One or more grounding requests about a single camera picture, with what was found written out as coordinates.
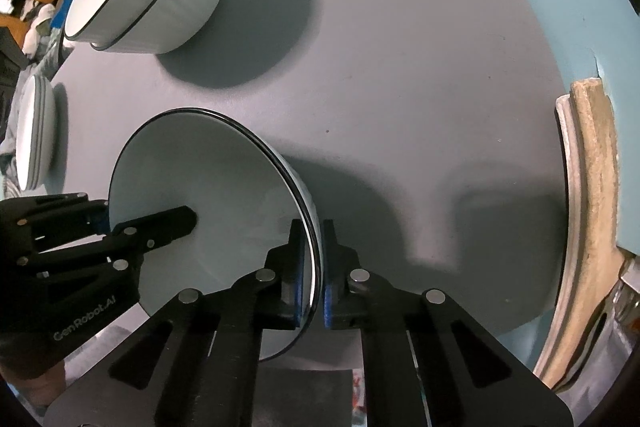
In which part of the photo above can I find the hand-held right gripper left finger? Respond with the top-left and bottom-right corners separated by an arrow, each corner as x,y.
44,218 -> 317,427

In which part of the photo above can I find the pile of clothes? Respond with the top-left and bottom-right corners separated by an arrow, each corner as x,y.
0,0 -> 76,202

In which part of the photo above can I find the white plate with black rim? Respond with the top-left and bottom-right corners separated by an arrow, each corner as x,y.
30,77 -> 57,188
15,74 -> 48,188

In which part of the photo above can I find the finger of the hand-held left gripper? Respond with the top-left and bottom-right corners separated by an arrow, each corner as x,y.
107,205 -> 199,259
75,199 -> 111,239

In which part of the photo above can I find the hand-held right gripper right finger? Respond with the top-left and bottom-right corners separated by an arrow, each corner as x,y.
322,219 -> 575,427

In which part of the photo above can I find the wooden trim board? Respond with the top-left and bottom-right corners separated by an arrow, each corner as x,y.
532,77 -> 628,390

